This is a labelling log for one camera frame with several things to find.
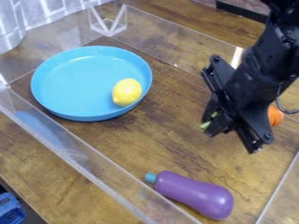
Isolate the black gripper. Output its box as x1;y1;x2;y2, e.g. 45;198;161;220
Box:
200;47;297;154

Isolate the orange toy carrot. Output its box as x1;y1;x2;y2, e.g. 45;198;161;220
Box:
199;104;285;130

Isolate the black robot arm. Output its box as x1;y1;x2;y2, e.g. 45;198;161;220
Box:
200;0;299;153

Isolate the purple toy eggplant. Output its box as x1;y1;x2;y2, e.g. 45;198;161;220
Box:
144;171;235;221

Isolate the yellow toy lemon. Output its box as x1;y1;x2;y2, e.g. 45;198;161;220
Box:
112;78;143;107

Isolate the black bar in background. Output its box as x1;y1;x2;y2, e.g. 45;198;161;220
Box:
215;0;268;23

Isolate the blue plastic plate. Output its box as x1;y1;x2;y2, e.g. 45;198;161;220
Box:
30;45;153;122

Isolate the blue object at corner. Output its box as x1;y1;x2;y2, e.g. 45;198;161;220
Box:
0;192;26;224

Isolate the white curtain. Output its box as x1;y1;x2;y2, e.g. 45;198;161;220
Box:
0;0;112;54

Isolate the clear acrylic enclosure wall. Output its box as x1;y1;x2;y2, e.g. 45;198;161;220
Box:
0;0;299;224

